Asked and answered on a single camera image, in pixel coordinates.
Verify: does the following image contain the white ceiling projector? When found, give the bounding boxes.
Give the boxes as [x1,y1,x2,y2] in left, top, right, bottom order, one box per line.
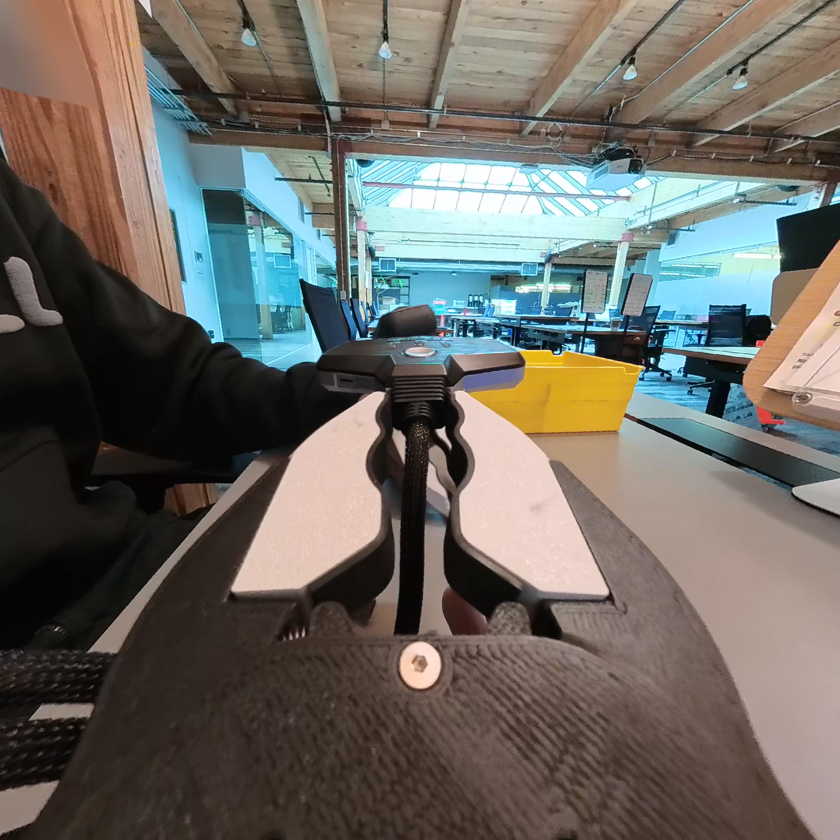
[586,146,645,191]

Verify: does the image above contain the black monitor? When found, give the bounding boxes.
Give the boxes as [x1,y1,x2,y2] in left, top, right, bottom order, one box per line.
[776,203,840,273]

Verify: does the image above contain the wooden document stand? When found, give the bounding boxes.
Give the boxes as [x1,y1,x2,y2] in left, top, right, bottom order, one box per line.
[743,249,840,434]

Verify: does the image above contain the silver monitor base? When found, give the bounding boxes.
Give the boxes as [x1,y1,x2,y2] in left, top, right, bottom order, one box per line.
[791,478,840,517]

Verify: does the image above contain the white paper sheets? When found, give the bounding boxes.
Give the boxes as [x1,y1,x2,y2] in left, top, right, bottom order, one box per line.
[764,282,840,421]

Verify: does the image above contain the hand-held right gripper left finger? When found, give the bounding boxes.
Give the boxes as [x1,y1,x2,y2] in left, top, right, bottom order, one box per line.
[231,391,396,614]

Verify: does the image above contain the person's left forearm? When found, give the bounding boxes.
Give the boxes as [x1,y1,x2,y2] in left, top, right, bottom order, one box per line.
[131,305,365,454]

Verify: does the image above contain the black mesh office chair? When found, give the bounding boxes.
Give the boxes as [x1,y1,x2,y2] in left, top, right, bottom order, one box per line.
[299,279,352,355]

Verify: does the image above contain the thick black braided sleeve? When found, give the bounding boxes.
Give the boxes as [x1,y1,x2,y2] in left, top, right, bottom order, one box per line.
[0,648,116,708]
[0,717,89,790]

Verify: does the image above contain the yellow plastic bin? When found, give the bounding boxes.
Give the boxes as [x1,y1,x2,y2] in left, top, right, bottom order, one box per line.
[462,350,644,434]

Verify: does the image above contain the black braided hub cable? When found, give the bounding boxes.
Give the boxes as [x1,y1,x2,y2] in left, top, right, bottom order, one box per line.
[392,377,454,636]

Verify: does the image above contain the person's black hoodie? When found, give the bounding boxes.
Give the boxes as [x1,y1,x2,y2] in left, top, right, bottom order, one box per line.
[0,151,217,651]

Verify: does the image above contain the person's right hand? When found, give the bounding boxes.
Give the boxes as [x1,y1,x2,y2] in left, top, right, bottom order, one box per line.
[442,586,490,636]

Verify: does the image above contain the wooden office desk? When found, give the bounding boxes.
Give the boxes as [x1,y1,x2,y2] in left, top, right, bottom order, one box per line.
[663,346,762,421]

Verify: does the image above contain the beige panel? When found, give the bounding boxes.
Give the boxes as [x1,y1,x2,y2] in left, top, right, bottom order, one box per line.
[771,268,821,326]

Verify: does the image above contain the black chair armrest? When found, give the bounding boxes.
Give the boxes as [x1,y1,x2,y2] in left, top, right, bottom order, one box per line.
[92,451,263,513]

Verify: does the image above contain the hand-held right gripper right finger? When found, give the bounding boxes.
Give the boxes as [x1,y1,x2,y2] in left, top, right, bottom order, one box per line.
[441,391,611,621]

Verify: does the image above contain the wooden pillar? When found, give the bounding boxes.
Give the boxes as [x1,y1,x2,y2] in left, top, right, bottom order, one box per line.
[66,0,188,316]

